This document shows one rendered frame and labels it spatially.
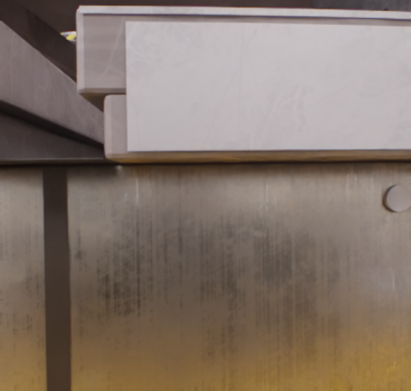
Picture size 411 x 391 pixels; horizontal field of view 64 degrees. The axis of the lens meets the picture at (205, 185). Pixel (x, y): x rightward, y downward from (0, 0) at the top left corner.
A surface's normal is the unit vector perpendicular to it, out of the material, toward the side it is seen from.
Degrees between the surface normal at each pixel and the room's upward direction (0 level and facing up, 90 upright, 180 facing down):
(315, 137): 90
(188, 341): 90
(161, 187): 90
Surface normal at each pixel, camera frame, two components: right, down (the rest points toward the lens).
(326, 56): 0.07, 0.00
